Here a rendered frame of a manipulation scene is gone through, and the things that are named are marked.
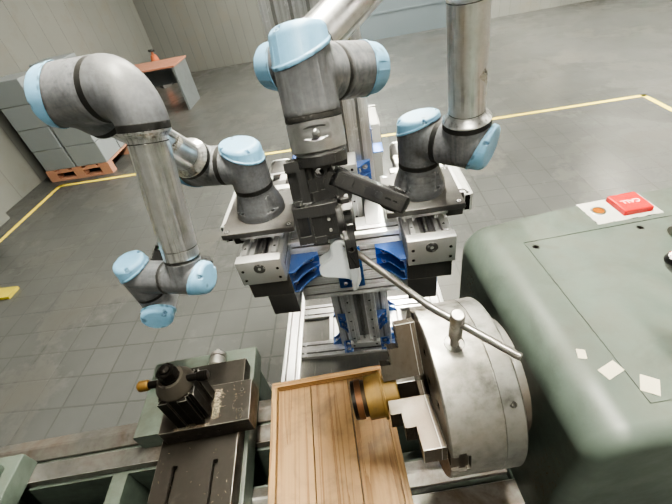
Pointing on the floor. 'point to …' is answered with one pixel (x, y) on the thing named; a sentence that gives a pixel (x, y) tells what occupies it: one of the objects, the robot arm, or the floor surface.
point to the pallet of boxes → (62, 139)
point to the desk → (163, 69)
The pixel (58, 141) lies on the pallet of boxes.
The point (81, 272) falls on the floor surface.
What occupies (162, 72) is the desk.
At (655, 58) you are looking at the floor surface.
